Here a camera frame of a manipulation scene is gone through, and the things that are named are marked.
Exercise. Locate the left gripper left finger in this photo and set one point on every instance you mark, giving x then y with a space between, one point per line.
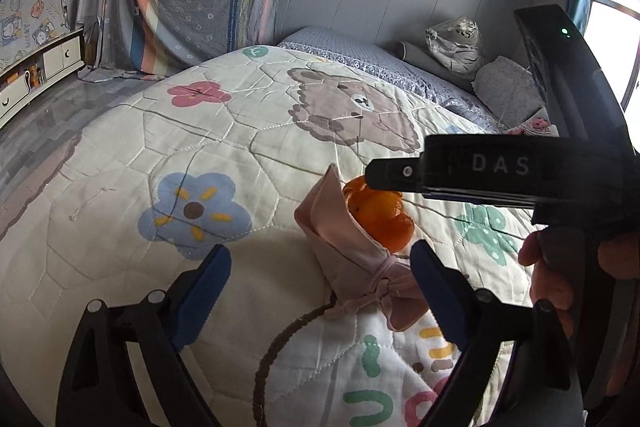
98 387

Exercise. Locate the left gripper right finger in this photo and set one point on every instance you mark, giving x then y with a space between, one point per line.
536 390

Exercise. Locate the right hand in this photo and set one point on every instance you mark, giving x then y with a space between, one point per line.
619 258

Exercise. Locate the baby print pillow far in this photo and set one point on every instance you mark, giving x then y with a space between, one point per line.
538 124

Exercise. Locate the grey cushion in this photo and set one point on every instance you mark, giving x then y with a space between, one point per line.
508 90

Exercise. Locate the window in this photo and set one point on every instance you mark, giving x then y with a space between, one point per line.
613 36

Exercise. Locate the white tiger plush toy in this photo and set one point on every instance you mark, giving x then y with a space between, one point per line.
455 44

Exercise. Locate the cartoon quilted blanket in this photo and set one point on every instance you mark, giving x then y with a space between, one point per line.
223 153

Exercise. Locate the white drawer cabinet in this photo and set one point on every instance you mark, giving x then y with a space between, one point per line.
39 71

